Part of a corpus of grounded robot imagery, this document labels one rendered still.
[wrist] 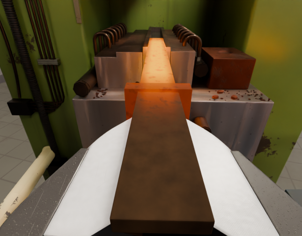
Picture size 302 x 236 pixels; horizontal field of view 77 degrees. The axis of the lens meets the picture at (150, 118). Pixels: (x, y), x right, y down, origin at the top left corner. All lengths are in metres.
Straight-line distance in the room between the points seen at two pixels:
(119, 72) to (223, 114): 0.22
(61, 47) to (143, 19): 0.40
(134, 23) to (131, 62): 0.48
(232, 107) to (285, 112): 0.35
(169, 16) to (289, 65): 0.47
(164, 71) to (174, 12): 0.68
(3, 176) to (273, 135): 1.69
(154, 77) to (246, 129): 0.29
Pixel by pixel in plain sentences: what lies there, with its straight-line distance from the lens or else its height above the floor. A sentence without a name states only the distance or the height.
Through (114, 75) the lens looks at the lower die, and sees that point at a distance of 0.41.
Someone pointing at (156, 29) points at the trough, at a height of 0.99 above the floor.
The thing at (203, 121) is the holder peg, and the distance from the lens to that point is 0.37.
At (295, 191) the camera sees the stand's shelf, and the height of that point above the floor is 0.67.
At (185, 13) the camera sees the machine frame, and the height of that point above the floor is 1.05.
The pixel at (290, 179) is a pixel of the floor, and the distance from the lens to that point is 1.75.
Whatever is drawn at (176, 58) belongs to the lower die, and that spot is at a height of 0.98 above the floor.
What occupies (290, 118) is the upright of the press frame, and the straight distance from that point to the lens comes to 0.74.
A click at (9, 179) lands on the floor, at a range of 1.74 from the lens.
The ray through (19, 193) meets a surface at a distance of 0.64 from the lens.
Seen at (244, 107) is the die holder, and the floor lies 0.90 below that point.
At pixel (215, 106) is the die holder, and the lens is 0.38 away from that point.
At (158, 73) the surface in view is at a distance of 0.18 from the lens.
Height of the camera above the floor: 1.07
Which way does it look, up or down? 30 degrees down
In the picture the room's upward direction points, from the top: straight up
